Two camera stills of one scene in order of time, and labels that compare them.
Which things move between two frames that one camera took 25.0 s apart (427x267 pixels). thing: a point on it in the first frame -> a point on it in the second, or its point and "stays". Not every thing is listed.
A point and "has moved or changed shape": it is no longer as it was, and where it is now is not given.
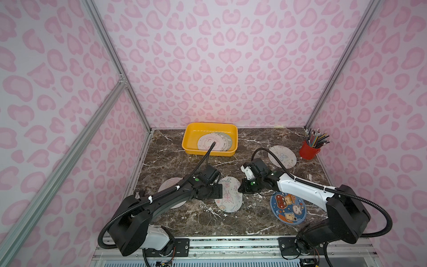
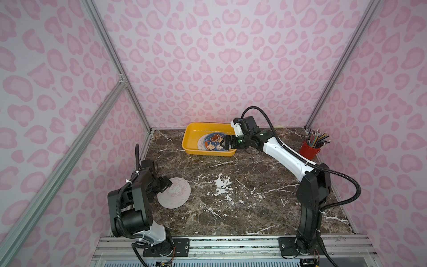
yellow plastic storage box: [198, 137] stays
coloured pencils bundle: [316, 139] stays
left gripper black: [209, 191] -> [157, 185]
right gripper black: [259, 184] -> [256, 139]
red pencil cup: [307, 152] stays
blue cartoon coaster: [288, 208] -> [212, 142]
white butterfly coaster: [286, 154] has moved or changed shape
